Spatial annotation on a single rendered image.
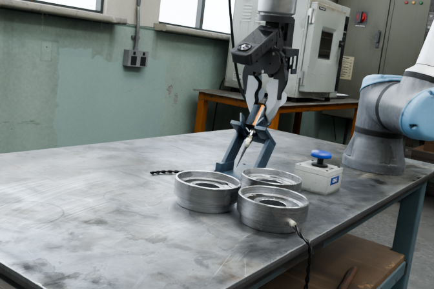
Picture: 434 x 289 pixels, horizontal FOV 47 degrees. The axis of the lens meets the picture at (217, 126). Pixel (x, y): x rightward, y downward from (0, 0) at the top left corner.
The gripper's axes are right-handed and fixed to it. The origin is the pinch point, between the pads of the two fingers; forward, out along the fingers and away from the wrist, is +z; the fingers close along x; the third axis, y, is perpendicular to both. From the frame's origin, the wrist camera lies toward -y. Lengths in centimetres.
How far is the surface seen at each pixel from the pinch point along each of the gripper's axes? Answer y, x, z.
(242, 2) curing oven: 191, 127, -30
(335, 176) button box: 1.4, -16.9, 9.0
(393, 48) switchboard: 359, 75, -6
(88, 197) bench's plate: -38.5, 6.7, 9.6
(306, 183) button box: -2.2, -12.7, 10.7
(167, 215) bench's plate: -34.9, -6.0, 9.8
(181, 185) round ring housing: -30.5, -4.6, 6.6
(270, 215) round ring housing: -29.0, -19.3, 7.3
